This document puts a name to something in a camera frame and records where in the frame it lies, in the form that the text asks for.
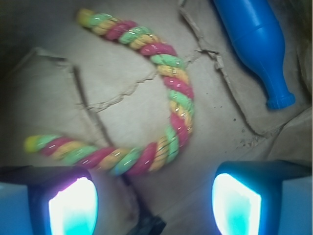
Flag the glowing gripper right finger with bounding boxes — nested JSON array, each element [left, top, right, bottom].
[[212, 160, 313, 235]]

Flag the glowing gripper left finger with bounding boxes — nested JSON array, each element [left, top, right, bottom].
[[0, 166, 98, 235]]

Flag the blue plastic bottle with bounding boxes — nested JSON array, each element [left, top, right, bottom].
[[214, 0, 295, 110]]

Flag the multicolored twisted rope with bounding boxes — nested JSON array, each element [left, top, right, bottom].
[[23, 8, 196, 177]]

